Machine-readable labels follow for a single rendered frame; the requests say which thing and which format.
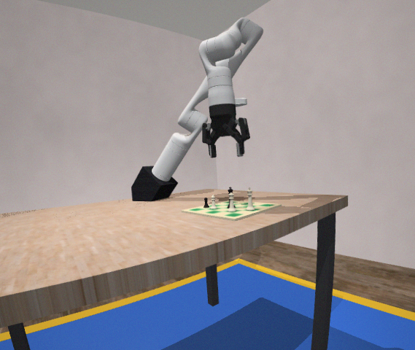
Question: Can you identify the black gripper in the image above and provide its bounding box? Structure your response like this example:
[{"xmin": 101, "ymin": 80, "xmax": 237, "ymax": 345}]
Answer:
[{"xmin": 202, "ymin": 104, "xmax": 250, "ymax": 158}]

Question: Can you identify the green and cream chessboard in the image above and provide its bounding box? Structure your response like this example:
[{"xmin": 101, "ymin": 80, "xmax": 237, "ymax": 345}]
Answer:
[{"xmin": 182, "ymin": 201, "xmax": 282, "ymax": 221}]

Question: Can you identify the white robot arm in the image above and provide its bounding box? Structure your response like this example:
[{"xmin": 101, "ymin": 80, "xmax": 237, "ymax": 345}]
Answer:
[{"xmin": 152, "ymin": 17, "xmax": 263, "ymax": 182}]

